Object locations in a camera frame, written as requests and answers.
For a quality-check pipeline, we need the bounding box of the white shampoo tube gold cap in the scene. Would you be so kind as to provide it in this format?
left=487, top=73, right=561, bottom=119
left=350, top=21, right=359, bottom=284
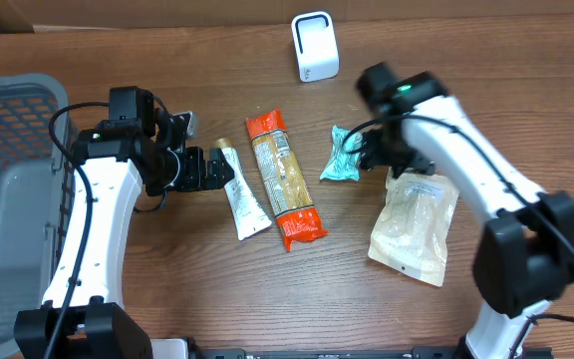
left=214, top=138, right=272, bottom=241

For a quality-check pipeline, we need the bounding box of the teal snack wrapper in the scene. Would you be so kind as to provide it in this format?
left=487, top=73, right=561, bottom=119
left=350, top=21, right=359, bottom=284
left=319, top=126, right=363, bottom=181

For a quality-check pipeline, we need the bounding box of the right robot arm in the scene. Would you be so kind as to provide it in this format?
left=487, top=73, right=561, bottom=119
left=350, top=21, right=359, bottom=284
left=356, top=63, right=574, bottom=358

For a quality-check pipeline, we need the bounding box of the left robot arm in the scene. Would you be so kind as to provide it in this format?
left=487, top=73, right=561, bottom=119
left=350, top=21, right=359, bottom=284
left=14, top=87, right=234, bottom=358

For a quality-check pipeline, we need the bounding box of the white barcode scanner stand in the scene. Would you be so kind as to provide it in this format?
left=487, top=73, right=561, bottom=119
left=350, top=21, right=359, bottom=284
left=291, top=11, right=340, bottom=83

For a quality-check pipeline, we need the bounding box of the beige brown snack pouch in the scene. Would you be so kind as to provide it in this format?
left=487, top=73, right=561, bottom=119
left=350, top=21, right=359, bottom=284
left=368, top=173, right=459, bottom=287

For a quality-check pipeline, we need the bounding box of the grey plastic shopping basket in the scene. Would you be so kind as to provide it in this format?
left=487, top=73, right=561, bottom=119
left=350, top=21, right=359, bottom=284
left=0, top=74, right=73, bottom=358

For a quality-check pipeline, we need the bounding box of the orange spaghetti pasta package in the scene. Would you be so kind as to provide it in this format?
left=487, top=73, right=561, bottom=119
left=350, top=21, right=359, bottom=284
left=245, top=108, right=328, bottom=251

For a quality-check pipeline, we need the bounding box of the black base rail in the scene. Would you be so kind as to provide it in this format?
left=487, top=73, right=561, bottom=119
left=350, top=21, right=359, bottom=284
left=186, top=346, right=553, bottom=359

